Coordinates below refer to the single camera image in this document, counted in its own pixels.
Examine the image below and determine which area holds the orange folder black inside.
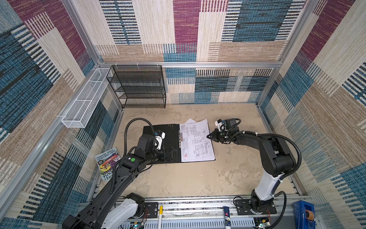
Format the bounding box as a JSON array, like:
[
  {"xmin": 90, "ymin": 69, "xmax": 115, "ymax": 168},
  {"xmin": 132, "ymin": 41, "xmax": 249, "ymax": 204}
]
[{"xmin": 142, "ymin": 123, "xmax": 216, "ymax": 164}]

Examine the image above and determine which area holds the white paper sheet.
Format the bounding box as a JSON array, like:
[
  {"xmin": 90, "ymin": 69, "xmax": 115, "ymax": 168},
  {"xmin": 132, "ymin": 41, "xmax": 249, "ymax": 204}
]
[{"xmin": 179, "ymin": 119, "xmax": 215, "ymax": 163}]

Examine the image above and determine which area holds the printed paper sheet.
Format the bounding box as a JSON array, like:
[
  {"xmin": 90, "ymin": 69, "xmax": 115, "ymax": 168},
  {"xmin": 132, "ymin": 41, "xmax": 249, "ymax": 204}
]
[{"xmin": 186, "ymin": 118, "xmax": 196, "ymax": 124}]

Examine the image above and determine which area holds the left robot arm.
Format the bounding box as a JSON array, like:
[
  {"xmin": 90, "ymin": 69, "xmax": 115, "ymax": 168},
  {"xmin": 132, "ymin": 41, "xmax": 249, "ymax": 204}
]
[{"xmin": 62, "ymin": 118, "xmax": 181, "ymax": 229}]

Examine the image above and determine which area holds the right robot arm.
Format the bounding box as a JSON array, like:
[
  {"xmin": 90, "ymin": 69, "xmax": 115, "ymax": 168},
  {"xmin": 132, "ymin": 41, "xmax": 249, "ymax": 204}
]
[{"xmin": 207, "ymin": 128, "xmax": 302, "ymax": 229}]

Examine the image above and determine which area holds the white yellow marker pen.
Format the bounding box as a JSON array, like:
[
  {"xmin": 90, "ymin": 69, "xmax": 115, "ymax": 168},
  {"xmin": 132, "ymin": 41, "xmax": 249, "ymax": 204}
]
[{"xmin": 158, "ymin": 205, "xmax": 163, "ymax": 229}]

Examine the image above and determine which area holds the colourful children's book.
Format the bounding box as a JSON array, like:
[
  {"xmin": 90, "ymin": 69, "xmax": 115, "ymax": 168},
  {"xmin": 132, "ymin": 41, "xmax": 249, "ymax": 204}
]
[{"xmin": 95, "ymin": 148, "xmax": 121, "ymax": 182}]

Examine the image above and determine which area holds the green circuit board left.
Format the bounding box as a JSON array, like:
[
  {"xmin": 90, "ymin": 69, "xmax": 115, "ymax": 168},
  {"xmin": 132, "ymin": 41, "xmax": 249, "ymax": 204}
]
[{"xmin": 130, "ymin": 222, "xmax": 144, "ymax": 229}]

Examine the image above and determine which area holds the green circuit board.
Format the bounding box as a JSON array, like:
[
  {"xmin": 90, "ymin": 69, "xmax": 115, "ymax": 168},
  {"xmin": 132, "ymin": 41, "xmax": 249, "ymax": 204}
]
[
  {"xmin": 254, "ymin": 219, "xmax": 271, "ymax": 229},
  {"xmin": 130, "ymin": 222, "xmax": 144, "ymax": 229}
]

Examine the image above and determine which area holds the blue glue stick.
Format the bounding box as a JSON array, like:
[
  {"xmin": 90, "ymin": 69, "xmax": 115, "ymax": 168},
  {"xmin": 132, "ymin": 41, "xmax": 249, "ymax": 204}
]
[{"xmin": 223, "ymin": 206, "xmax": 231, "ymax": 229}]

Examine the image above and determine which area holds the green circuit board right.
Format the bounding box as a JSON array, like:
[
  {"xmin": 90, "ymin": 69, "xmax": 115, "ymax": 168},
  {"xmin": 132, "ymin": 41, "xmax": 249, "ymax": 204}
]
[{"xmin": 254, "ymin": 219, "xmax": 271, "ymax": 229}]

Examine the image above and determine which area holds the blue box with tape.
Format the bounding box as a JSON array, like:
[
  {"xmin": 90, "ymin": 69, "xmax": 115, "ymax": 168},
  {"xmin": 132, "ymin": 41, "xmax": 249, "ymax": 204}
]
[{"xmin": 293, "ymin": 200, "xmax": 315, "ymax": 229}]

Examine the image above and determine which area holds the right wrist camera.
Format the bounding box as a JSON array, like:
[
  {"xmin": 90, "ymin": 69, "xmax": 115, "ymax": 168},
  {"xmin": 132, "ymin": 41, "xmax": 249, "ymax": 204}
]
[{"xmin": 214, "ymin": 118, "xmax": 241, "ymax": 132}]

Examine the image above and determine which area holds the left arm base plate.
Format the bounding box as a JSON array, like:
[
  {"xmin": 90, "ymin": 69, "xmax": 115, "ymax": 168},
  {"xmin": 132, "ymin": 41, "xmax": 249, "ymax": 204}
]
[{"xmin": 135, "ymin": 202, "xmax": 159, "ymax": 219}]

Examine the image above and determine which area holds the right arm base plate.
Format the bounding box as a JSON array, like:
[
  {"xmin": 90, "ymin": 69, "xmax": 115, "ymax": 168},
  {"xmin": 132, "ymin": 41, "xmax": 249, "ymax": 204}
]
[{"xmin": 233, "ymin": 198, "xmax": 277, "ymax": 216}]

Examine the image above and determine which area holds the black wire mesh shelf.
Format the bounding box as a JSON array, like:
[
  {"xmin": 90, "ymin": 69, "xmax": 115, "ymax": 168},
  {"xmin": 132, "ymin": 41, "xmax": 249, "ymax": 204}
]
[{"xmin": 106, "ymin": 65, "xmax": 166, "ymax": 108}]

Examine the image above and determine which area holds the white wire mesh basket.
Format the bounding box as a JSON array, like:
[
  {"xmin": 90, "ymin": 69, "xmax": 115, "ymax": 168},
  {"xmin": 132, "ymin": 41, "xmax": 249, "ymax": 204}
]
[{"xmin": 62, "ymin": 68, "xmax": 109, "ymax": 128}]

